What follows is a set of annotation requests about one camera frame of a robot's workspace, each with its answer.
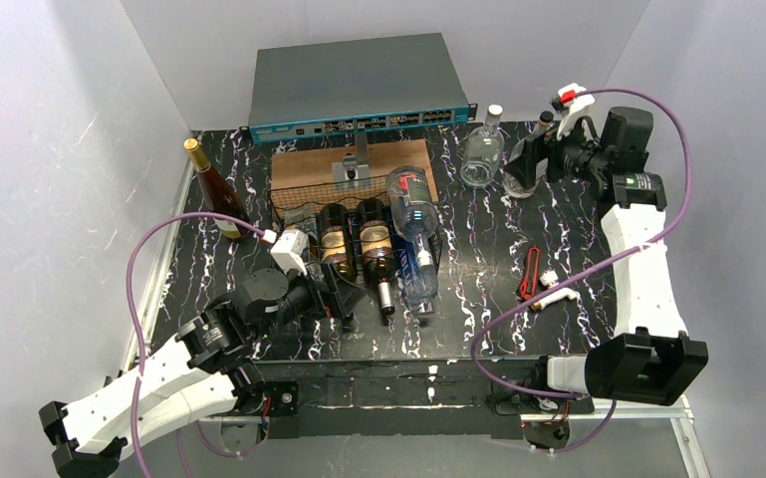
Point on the wooden board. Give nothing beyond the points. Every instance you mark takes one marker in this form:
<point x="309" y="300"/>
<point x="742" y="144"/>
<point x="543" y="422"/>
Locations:
<point x="306" y="177"/>

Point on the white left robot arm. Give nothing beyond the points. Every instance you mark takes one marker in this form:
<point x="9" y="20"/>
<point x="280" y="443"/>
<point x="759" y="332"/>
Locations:
<point x="206" y="368"/>

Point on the grey metal bracket post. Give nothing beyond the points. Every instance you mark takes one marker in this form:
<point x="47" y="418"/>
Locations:
<point x="352" y="171"/>

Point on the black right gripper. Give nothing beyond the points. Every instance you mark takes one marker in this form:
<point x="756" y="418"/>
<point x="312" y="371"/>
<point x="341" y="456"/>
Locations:
<point x="550" y="153"/>

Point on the clear bottle with white cap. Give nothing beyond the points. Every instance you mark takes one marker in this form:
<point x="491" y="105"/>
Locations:
<point x="484" y="150"/>

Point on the white plastic faucet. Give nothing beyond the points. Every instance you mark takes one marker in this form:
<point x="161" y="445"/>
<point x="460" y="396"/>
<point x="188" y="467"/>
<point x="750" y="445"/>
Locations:
<point x="550" y="280"/>

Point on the amber wine bottle gold cap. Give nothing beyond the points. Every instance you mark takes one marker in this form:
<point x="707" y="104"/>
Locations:
<point x="218" y="195"/>

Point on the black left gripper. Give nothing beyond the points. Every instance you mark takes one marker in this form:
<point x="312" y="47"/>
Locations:
<point x="328" y="290"/>

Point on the dark green wine bottle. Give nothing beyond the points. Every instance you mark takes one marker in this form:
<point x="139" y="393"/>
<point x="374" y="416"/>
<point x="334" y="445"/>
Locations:
<point x="338" y="250"/>

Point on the clear bottle with cork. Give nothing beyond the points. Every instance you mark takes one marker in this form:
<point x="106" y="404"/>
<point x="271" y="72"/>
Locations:
<point x="523" y="170"/>

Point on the clear embossed bottle in rack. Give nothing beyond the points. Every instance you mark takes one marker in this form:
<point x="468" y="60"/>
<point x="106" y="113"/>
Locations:
<point x="304" y="219"/>

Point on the dark bottle with black cap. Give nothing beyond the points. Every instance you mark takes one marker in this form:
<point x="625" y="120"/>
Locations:
<point x="379" y="265"/>

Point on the grey network switch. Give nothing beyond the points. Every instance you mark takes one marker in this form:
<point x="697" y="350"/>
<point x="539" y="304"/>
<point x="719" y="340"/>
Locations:
<point x="355" y="86"/>

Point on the red black utility knife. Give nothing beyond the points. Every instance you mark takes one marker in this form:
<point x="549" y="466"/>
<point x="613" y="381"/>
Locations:
<point x="529" y="284"/>

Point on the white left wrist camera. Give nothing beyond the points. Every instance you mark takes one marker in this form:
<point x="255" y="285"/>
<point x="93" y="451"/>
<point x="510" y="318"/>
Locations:
<point x="287" y="249"/>

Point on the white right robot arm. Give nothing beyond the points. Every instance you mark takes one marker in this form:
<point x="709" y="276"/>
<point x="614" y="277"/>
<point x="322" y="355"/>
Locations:
<point x="651" y="358"/>

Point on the black wire wine rack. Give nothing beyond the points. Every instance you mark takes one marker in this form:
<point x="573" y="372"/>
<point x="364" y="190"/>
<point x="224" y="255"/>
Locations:
<point x="382" y="228"/>

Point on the clear bottle with dark label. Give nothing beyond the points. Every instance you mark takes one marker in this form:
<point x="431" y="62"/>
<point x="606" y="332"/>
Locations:
<point x="414" y="214"/>

